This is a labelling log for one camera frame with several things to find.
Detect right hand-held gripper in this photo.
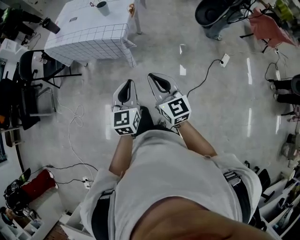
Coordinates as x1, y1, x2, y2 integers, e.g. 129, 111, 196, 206
147, 73, 192, 126

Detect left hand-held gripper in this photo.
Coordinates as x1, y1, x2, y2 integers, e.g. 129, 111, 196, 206
111, 79, 142, 137

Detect grey cup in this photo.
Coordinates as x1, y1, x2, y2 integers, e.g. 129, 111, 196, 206
96, 0, 111, 17

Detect person's right forearm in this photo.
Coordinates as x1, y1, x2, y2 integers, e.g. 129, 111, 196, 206
177, 121, 218, 158

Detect person's left forearm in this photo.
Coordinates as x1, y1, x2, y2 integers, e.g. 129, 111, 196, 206
108, 135, 134, 177

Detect person's black trousers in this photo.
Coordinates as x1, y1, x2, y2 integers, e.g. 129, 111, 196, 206
135, 105, 179, 137

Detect white power strip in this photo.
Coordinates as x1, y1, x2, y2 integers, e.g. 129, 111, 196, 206
220, 53, 231, 68
82, 176, 94, 189

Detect white grid tablecloth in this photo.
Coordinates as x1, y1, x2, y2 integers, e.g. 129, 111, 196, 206
44, 0, 138, 69

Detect person's grey shirt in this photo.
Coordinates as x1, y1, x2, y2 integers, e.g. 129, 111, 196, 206
79, 130, 263, 240

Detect black folding chair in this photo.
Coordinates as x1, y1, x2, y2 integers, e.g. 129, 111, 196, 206
18, 49, 83, 89

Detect black tumbler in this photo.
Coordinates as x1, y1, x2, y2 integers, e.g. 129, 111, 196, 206
39, 17, 61, 35

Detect pink cloth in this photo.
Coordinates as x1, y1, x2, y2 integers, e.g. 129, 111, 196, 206
249, 7, 299, 48

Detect red cloth bag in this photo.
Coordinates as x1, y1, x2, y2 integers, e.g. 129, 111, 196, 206
22, 169, 60, 203

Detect white cardboard box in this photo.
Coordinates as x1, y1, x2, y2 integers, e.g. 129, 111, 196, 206
0, 37, 30, 62

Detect person's chin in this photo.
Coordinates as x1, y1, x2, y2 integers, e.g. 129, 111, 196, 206
134, 196, 276, 240

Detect white open box unit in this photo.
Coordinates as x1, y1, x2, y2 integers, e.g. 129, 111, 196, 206
58, 209, 92, 238

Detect black equipment bundle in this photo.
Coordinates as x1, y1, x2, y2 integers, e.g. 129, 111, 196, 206
3, 167, 32, 218

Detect white compartment shelf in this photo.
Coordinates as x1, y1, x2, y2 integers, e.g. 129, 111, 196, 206
0, 210, 45, 240

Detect black power cable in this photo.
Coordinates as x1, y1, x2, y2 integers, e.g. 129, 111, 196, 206
30, 163, 99, 186
186, 59, 224, 95

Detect white floor cable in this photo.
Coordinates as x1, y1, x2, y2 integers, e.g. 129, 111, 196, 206
55, 96, 99, 181

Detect person's left black harness strap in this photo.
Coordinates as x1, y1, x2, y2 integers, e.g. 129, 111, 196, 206
90, 188, 116, 240

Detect person's black harness strap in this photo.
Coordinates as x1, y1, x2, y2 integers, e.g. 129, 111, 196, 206
90, 188, 116, 240
222, 171, 253, 225

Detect person's right black harness strap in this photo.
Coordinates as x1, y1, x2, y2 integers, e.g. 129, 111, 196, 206
222, 171, 253, 225

